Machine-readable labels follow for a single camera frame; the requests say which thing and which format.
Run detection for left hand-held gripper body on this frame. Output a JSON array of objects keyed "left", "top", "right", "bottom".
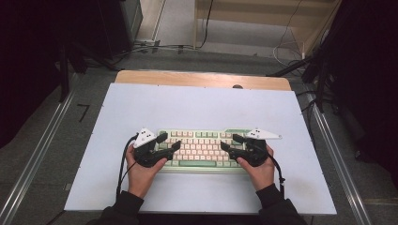
[{"left": 132, "top": 127, "right": 168, "bottom": 169}]

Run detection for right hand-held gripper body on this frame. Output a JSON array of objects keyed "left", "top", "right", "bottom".
[{"left": 233, "top": 127, "right": 283, "bottom": 168}]

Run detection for green and pink keyboard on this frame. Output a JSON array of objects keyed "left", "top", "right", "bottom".
[{"left": 155, "top": 127, "right": 253, "bottom": 174}]

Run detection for person's right hand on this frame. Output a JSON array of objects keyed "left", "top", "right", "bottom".
[{"left": 236, "top": 144, "right": 276, "bottom": 192}]

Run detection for person's left hand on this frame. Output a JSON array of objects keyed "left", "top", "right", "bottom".
[{"left": 125, "top": 151, "right": 169, "bottom": 200}]

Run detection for white table board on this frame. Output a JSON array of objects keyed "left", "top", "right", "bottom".
[{"left": 64, "top": 82, "right": 338, "bottom": 216}]

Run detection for wooden table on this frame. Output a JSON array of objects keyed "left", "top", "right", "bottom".
[{"left": 115, "top": 69, "right": 293, "bottom": 92}]

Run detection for black metal stand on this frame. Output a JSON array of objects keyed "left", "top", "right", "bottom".
[
  {"left": 57, "top": 43, "right": 117, "bottom": 103},
  {"left": 267, "top": 54, "right": 329, "bottom": 113}
]

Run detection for dark cabinet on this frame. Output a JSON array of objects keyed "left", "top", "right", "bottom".
[{"left": 98, "top": 0, "right": 144, "bottom": 60}]

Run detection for wooden shelf unit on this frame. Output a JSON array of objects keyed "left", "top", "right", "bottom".
[{"left": 192, "top": 0, "right": 344, "bottom": 59}]

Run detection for black curtain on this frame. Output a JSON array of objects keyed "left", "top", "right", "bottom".
[
  {"left": 0, "top": 0, "right": 123, "bottom": 150},
  {"left": 325, "top": 0, "right": 398, "bottom": 188}
]

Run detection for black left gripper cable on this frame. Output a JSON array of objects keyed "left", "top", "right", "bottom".
[{"left": 115, "top": 133, "right": 139, "bottom": 203}]

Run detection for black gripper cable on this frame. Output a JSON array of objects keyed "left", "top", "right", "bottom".
[
  {"left": 266, "top": 152, "right": 286, "bottom": 199},
  {"left": 115, "top": 133, "right": 139, "bottom": 203}
]

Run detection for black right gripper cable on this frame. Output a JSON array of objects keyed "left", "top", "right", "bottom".
[{"left": 266, "top": 152, "right": 286, "bottom": 199}]

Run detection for aluminium floor rail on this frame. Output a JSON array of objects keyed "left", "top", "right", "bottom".
[
  {"left": 304, "top": 92, "right": 375, "bottom": 225},
  {"left": 0, "top": 89, "right": 78, "bottom": 225}
]

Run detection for grey floor cables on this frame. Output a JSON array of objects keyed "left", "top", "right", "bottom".
[{"left": 115, "top": 41, "right": 197, "bottom": 59}]

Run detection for white looped cable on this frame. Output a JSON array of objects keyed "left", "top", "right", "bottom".
[{"left": 272, "top": 0, "right": 306, "bottom": 68}]

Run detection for black hanging cable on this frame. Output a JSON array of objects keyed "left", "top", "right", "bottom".
[{"left": 195, "top": 0, "right": 216, "bottom": 51}]

